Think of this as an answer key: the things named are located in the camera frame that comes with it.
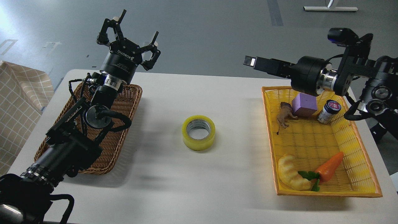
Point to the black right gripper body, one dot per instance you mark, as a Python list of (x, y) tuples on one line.
[(305, 74)]

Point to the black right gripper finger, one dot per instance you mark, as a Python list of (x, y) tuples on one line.
[(260, 62), (283, 72)]

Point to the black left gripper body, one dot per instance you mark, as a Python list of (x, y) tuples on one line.
[(122, 61)]

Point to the yellow tape roll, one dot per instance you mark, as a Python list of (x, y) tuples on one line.
[(198, 122)]

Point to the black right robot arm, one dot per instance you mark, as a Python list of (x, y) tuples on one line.
[(370, 86)]

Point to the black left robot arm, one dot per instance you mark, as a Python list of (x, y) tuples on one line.
[(74, 141)]

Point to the purple foam block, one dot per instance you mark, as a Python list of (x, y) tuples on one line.
[(304, 105)]

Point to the brown toy animal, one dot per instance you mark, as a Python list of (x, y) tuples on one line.
[(286, 110)]

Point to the small jar blue lid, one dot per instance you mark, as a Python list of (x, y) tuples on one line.
[(329, 110)]

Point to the white metal stand base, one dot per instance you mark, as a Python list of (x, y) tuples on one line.
[(331, 6)]

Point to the yellow plastic basket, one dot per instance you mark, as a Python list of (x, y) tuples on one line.
[(312, 144)]

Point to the beige checkered cloth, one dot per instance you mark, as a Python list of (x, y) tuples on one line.
[(24, 92)]

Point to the yellow toy croissant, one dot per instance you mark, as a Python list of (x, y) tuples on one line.
[(289, 175)]

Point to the orange toy carrot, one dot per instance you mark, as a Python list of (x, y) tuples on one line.
[(324, 173)]

